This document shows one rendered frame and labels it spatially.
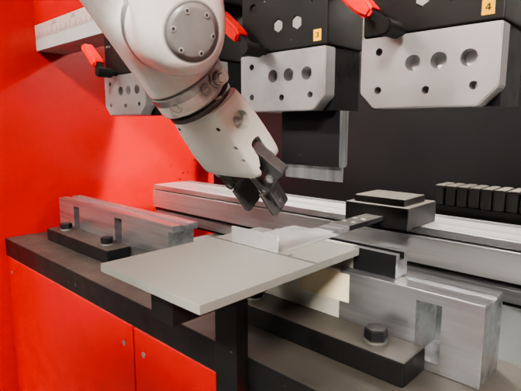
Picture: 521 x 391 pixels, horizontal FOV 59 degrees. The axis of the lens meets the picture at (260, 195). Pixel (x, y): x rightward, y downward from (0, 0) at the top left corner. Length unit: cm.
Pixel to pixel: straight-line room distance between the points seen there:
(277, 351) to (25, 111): 94
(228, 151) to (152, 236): 46
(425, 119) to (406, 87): 59
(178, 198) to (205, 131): 78
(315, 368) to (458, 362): 16
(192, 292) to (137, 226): 54
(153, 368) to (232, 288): 36
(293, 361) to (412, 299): 16
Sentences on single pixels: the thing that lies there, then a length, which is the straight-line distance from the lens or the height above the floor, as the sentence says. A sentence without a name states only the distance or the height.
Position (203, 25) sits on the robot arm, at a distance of 39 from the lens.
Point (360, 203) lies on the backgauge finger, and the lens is 82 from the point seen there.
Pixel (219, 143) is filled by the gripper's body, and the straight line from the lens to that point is 50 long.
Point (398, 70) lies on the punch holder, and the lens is 54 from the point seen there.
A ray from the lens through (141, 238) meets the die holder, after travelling 97.
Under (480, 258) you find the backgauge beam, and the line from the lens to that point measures 80.
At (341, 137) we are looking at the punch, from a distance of 62.
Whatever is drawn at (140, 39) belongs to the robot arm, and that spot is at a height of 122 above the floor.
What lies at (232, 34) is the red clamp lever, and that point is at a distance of 65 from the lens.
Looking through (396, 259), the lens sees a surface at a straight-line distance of 59.
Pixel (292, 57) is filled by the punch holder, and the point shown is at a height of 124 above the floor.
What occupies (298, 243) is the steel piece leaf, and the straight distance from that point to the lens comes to 61.
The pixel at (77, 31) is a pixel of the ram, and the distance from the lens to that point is 114.
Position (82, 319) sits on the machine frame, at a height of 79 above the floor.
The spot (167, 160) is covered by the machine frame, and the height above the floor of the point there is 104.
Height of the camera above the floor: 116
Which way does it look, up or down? 9 degrees down
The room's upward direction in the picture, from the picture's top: straight up
